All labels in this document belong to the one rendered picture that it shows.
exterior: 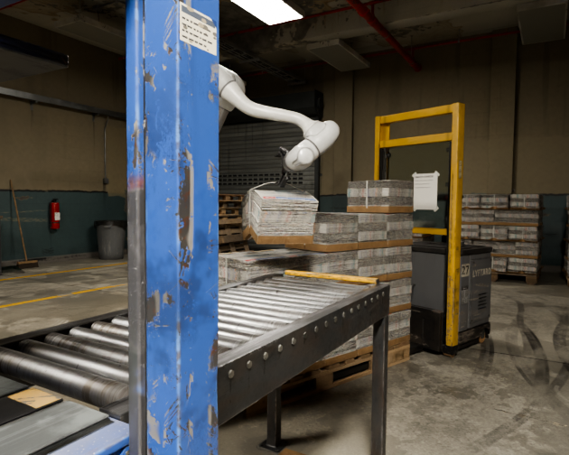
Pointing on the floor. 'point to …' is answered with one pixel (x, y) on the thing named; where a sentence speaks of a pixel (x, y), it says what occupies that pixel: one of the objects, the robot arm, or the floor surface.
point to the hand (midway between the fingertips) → (277, 169)
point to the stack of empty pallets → (229, 207)
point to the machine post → (172, 225)
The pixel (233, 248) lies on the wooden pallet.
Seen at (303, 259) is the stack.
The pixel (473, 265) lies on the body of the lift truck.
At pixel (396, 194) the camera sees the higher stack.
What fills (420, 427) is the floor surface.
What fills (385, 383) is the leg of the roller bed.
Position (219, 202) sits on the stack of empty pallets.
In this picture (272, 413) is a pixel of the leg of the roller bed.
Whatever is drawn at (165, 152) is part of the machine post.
